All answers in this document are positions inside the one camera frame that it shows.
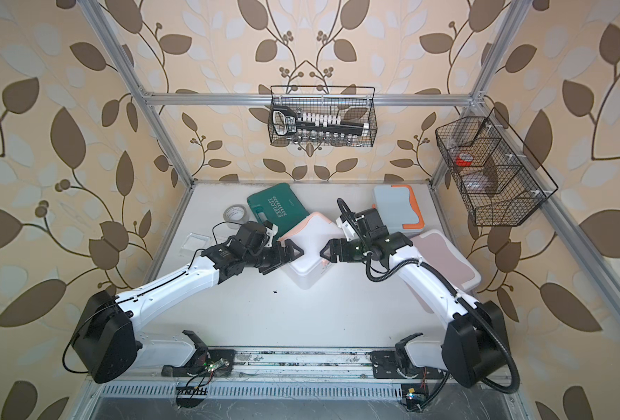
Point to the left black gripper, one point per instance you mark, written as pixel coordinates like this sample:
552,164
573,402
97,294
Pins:
279,259

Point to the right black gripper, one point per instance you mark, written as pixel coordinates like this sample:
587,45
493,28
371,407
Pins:
334,243

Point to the white box pink trim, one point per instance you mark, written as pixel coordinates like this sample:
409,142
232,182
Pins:
311,235

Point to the blue box orange trim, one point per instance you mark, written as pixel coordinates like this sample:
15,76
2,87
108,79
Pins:
399,209

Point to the pink first aid box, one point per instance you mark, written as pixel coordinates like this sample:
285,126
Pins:
447,259

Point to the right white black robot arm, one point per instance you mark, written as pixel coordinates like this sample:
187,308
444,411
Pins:
475,348

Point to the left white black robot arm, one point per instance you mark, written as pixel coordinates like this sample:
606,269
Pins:
109,338

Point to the green plastic tool case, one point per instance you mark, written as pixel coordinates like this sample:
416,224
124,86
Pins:
278,205

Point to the red tape roll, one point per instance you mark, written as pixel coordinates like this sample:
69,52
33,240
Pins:
463,159

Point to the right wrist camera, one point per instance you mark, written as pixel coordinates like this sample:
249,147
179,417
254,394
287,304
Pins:
349,232

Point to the grey duct tape roll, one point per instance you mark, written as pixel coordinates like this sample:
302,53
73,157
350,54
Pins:
236,215

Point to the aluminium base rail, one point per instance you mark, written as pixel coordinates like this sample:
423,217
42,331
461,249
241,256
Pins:
276,365

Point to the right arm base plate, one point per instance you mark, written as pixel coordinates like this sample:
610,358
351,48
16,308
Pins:
396,364

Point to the black socket set rail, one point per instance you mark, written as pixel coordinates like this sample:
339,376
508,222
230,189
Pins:
286,122

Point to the back wire basket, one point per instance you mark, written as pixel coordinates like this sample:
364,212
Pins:
352,103

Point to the wire basket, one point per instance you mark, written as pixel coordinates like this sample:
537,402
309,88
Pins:
352,103
506,182

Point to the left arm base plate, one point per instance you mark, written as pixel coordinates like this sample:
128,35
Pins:
215,362

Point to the right wire basket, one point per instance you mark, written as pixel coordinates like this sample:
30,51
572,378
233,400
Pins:
506,182

